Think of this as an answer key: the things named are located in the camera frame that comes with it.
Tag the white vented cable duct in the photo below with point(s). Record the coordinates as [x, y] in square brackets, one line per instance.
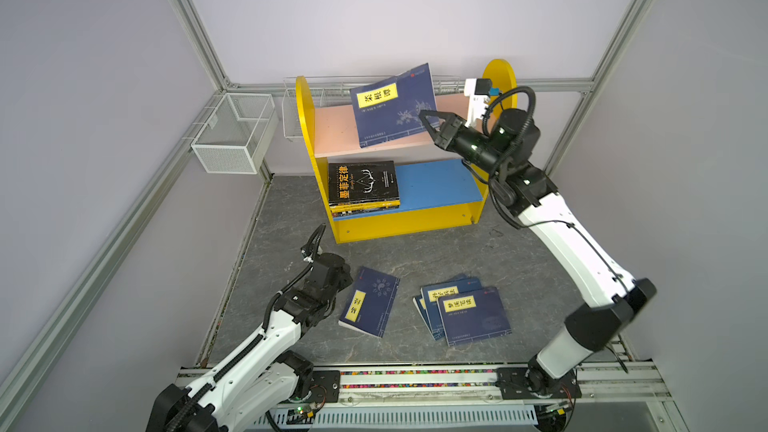
[406, 418]

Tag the black wolf eye book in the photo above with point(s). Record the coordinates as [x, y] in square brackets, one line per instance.
[344, 215]

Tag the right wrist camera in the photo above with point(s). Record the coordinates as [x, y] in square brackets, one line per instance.
[479, 91]

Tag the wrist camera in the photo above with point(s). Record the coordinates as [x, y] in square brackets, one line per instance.
[310, 251]
[479, 91]

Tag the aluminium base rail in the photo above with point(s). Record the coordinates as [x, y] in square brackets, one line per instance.
[490, 383]

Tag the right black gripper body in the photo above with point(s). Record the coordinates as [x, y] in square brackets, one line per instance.
[473, 148]

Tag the white mesh box basket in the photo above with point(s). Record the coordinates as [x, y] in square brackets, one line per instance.
[237, 133]

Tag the navy book large right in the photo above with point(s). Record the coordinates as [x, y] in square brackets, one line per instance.
[473, 316]

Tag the white wire rack basket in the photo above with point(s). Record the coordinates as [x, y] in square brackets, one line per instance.
[329, 91]

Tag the black yellow title book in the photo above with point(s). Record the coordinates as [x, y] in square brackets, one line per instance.
[362, 183]

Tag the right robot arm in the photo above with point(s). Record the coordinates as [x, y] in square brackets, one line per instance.
[526, 198]

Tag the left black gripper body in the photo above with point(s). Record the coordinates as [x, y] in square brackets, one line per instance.
[343, 282]

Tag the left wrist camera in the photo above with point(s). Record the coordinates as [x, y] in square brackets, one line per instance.
[310, 251]

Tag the yellow bookshelf pink blue shelves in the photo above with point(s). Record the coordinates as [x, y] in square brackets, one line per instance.
[436, 190]

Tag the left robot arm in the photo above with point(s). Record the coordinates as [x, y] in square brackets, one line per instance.
[263, 370]

